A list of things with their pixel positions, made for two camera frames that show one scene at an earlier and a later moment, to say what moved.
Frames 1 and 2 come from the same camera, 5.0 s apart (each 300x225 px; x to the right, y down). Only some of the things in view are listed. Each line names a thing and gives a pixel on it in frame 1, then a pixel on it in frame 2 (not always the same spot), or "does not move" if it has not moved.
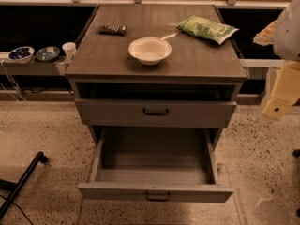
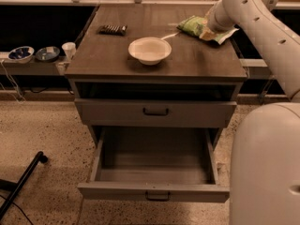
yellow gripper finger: [265, 37] -> [207, 35]
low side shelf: [34, 67] does not move
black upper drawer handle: [155, 113] does not move
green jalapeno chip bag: [205, 29] does not move
